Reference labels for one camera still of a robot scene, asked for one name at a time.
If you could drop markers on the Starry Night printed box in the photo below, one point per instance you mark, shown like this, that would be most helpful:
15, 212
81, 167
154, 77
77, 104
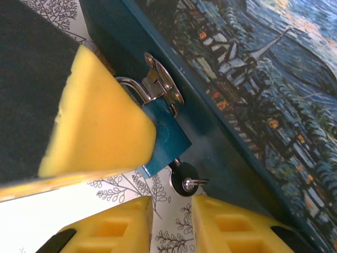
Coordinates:
237, 105

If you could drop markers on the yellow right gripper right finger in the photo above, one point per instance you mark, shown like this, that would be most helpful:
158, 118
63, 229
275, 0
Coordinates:
237, 229

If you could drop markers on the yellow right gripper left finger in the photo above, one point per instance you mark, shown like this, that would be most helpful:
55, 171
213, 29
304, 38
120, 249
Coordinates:
110, 232

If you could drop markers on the teal padlock with silver shackle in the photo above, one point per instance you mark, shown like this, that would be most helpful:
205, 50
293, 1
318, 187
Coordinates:
171, 137

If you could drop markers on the floral patterned table cover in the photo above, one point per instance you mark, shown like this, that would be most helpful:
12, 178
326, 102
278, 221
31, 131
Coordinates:
131, 189

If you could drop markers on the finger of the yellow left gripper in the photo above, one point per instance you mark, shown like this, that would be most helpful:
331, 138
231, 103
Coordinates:
105, 118

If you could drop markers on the silver box hasp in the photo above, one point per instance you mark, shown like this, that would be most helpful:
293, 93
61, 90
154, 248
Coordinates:
168, 84

